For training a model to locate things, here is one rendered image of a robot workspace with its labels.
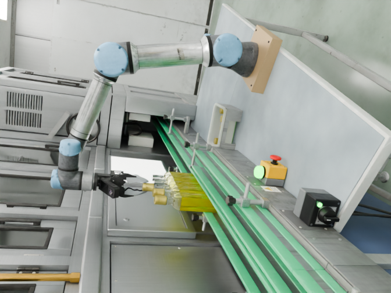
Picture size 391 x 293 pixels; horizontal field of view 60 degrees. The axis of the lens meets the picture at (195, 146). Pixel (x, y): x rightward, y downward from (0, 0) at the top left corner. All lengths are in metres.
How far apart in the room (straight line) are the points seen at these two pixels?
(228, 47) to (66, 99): 1.34
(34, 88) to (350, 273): 2.02
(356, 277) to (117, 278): 0.68
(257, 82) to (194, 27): 3.82
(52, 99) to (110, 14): 2.86
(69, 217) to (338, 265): 1.01
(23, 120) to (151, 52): 1.34
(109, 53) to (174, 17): 3.94
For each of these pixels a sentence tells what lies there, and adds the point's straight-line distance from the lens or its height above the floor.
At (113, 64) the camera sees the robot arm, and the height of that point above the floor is 1.36.
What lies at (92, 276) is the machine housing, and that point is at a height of 1.36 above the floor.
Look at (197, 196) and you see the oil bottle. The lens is 1.30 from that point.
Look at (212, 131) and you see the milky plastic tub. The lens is 1.76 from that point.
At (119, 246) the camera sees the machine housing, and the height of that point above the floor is 1.27.
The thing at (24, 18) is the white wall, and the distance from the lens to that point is 5.63.
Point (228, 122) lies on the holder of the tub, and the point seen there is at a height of 0.81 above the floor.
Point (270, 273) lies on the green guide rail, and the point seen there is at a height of 0.96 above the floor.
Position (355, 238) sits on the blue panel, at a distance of 1.04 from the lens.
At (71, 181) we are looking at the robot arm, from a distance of 1.36.
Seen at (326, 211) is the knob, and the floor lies 0.81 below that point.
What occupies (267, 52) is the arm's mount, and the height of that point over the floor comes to 0.80.
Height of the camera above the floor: 1.38
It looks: 16 degrees down
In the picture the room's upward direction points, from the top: 84 degrees counter-clockwise
